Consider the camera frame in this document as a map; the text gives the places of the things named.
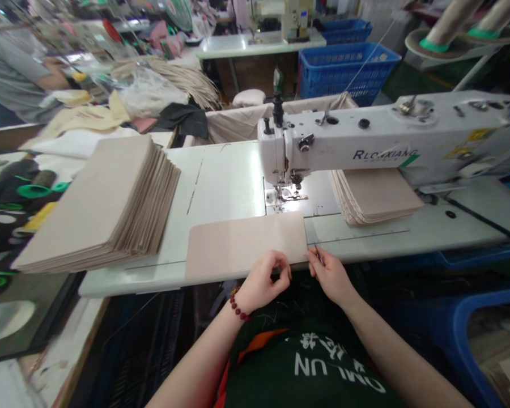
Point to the group of green-based thread cones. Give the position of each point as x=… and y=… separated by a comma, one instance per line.
x=8, y=212

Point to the person's right hand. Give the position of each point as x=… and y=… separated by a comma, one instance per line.
x=332, y=278

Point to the person's body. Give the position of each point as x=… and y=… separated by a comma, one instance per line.
x=314, y=374

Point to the black cloth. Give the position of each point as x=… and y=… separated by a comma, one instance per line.
x=182, y=119

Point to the cream sewing machine with table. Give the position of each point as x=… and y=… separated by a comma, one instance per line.
x=272, y=42

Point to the person's right thumb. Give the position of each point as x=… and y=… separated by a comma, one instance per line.
x=312, y=263

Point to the person's left hand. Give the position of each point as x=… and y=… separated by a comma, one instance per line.
x=259, y=284

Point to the large stack of beige sheets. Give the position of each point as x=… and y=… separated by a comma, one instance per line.
x=102, y=204

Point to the pile of beige strips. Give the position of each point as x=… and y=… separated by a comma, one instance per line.
x=195, y=83

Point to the person's left index finger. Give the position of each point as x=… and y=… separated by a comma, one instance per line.
x=280, y=257

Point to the white round bowl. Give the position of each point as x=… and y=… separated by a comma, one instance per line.
x=4, y=318

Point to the beige fabric trough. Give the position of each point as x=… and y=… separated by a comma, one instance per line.
x=233, y=125

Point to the large blue plastic crate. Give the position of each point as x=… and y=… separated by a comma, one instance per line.
x=344, y=68

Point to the small blue plastic crate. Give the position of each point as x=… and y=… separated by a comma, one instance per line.
x=346, y=29

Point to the person's left thumb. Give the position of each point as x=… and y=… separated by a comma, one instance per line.
x=280, y=287

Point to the single beige leather panel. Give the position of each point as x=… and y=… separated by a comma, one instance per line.
x=238, y=246

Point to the clear plastic bag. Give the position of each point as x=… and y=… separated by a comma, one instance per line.
x=153, y=95

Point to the blue plastic bin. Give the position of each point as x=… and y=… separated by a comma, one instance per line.
x=454, y=340

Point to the white round stool cushion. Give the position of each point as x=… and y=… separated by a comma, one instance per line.
x=248, y=97

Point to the blue plastic tray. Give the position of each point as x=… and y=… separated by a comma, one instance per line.
x=484, y=255

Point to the thread cone stand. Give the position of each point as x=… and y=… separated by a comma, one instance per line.
x=437, y=42

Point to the person's right index finger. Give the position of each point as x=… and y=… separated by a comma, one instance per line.
x=328, y=258

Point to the small stack of beige sheets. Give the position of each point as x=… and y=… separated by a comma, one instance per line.
x=378, y=199

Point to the cream fabric pieces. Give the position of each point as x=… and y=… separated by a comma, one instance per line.
x=89, y=117

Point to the white industrial sewing machine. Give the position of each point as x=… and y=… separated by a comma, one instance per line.
x=365, y=140

